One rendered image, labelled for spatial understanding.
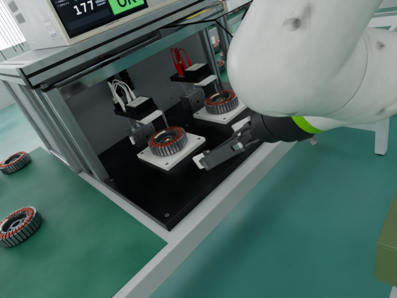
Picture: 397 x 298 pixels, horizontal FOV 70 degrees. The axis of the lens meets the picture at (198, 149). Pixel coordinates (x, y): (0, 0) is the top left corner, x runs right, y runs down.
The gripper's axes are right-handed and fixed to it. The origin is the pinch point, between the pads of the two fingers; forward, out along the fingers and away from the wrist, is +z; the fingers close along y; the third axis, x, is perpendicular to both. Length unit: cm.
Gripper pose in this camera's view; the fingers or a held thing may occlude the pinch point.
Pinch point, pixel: (219, 145)
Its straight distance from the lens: 64.3
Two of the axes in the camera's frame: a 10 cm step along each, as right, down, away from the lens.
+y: 6.8, -5.5, 4.8
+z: -4.4, 2.2, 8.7
